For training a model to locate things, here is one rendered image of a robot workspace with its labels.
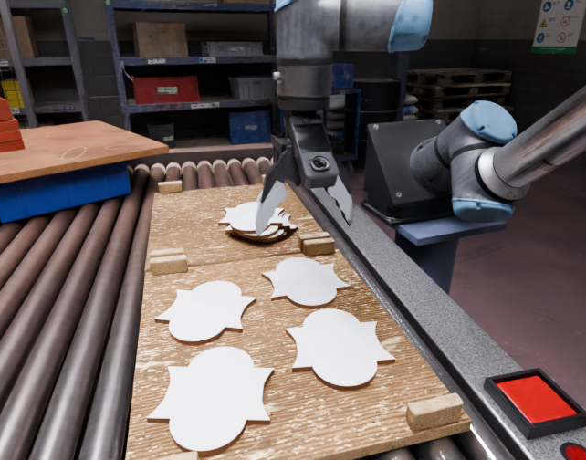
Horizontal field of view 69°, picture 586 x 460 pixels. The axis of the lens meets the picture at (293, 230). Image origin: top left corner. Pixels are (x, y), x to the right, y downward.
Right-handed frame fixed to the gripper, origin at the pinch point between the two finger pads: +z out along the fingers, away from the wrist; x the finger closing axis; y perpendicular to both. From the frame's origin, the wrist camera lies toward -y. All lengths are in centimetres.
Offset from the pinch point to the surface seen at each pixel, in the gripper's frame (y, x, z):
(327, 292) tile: -4.8, -2.1, 8.1
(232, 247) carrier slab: 15.7, 9.9, 9.0
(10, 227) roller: 42, 56, 11
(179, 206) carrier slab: 40.2, 19.3, 9.0
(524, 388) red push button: -27.7, -18.6, 9.6
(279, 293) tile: -3.2, 5.0, 8.1
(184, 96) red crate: 428, 9, 32
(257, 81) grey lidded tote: 438, -72, 20
